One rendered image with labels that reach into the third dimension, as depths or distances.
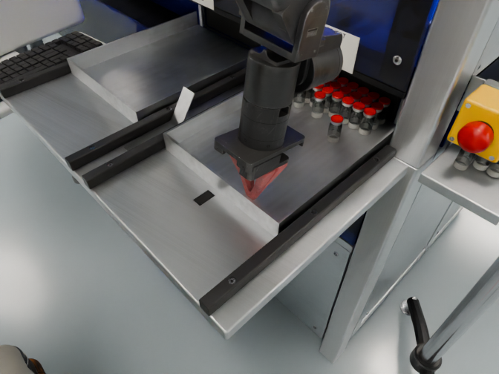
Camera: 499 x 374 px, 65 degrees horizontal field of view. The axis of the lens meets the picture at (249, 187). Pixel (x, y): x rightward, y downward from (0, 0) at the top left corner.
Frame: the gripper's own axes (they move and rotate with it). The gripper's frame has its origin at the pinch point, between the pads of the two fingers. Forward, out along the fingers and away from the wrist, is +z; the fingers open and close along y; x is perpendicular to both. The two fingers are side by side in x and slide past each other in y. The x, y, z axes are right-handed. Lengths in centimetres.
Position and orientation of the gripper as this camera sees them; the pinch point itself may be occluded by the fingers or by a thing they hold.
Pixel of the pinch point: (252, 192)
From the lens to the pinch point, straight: 54.2
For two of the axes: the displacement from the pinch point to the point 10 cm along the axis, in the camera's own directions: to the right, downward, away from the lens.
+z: -1.2, 7.6, 6.4
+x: -6.9, -5.3, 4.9
